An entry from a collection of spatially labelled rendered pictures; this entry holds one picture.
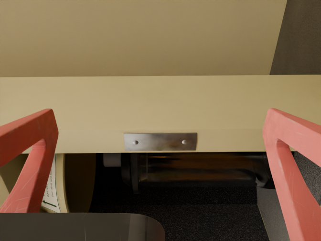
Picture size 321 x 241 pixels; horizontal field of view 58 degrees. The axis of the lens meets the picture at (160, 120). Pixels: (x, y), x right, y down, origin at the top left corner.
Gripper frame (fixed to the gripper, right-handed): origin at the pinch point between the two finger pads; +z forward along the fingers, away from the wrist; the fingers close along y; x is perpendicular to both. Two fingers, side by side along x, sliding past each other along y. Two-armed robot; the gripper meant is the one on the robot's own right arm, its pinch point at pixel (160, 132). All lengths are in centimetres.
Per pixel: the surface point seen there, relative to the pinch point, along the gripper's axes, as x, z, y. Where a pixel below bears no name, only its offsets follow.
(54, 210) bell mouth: 23.7, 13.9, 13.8
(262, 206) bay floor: 35.5, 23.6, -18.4
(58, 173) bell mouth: 18.1, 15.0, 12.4
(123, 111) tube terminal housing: 9.1, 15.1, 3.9
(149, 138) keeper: 10.1, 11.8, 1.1
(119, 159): 22.3, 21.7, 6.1
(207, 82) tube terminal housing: 9.0, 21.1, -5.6
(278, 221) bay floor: 31.5, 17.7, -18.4
